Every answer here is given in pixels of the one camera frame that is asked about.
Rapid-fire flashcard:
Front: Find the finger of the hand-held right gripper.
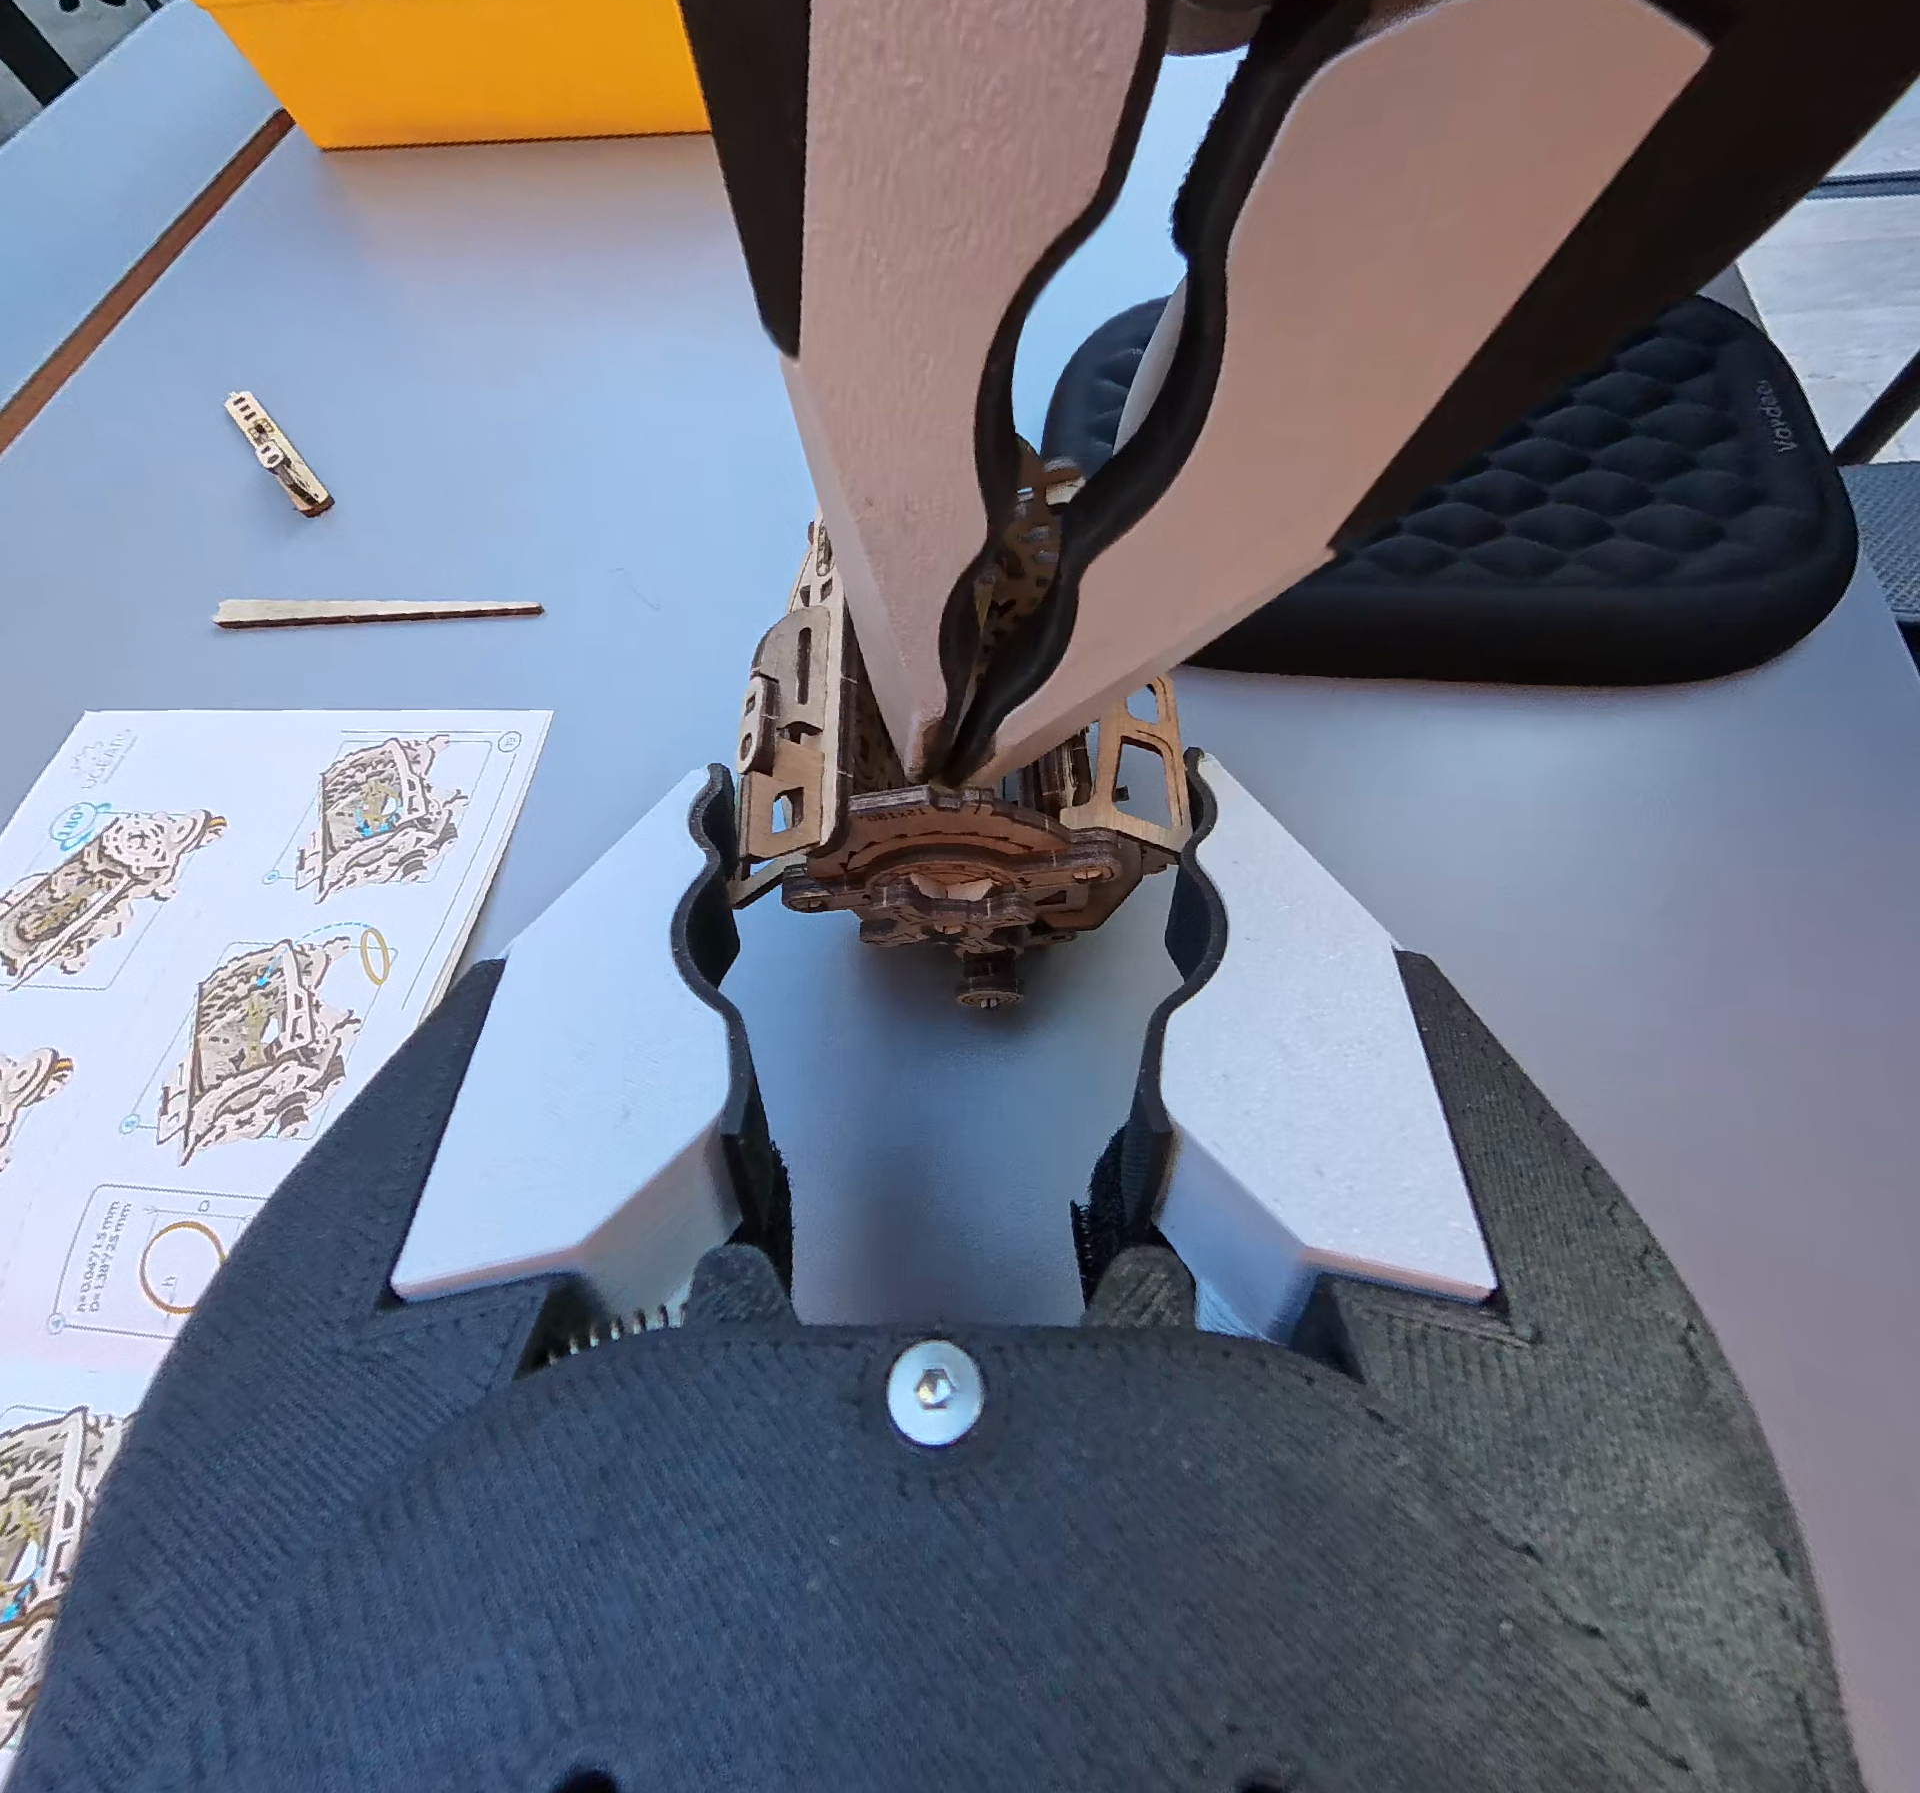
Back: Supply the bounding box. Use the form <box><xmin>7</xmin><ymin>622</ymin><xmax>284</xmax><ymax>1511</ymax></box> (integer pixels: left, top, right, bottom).
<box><xmin>942</xmin><ymin>0</ymin><xmax>1715</xmax><ymax>786</ymax></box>
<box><xmin>777</xmin><ymin>0</ymin><xmax>1187</xmax><ymax>781</ymax></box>

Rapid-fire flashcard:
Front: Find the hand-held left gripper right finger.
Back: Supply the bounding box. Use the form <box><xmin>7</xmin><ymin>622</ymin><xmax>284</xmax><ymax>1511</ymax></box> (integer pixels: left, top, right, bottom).
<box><xmin>1135</xmin><ymin>749</ymin><xmax>1504</xmax><ymax>1341</ymax></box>

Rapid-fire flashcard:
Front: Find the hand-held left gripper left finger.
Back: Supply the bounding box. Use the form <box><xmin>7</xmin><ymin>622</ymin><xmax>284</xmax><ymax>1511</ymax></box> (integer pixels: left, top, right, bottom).
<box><xmin>387</xmin><ymin>762</ymin><xmax>781</xmax><ymax>1316</ymax></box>

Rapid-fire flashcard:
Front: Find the wooden mechanical model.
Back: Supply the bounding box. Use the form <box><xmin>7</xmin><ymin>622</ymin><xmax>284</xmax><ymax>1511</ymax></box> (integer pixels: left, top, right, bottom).
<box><xmin>727</xmin><ymin>434</ymin><xmax>1194</xmax><ymax>1022</ymax></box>

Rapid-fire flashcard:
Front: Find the small wooden model part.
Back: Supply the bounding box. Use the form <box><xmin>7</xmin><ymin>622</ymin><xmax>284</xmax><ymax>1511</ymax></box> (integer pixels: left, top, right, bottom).
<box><xmin>225</xmin><ymin>390</ymin><xmax>334</xmax><ymax>519</ymax></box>

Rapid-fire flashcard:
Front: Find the black quilted cushion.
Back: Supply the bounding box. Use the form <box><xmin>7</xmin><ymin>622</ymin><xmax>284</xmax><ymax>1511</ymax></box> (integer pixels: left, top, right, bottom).
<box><xmin>1039</xmin><ymin>292</ymin><xmax>1859</xmax><ymax>691</ymax></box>

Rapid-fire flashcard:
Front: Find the illustrated instruction booklet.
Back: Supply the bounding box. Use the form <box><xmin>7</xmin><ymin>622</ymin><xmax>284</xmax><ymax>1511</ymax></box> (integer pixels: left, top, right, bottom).
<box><xmin>0</xmin><ymin>708</ymin><xmax>554</xmax><ymax>1659</ymax></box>

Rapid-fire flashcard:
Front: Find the thin wooden stick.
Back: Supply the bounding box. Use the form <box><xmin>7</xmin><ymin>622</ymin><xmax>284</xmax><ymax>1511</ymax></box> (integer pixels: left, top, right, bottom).
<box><xmin>215</xmin><ymin>596</ymin><xmax>544</xmax><ymax>630</ymax></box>

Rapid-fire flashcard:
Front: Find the yellow plastic bin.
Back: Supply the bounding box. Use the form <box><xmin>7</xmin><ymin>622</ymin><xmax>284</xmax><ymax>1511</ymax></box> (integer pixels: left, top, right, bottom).
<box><xmin>89</xmin><ymin>0</ymin><xmax>710</xmax><ymax>152</ymax></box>

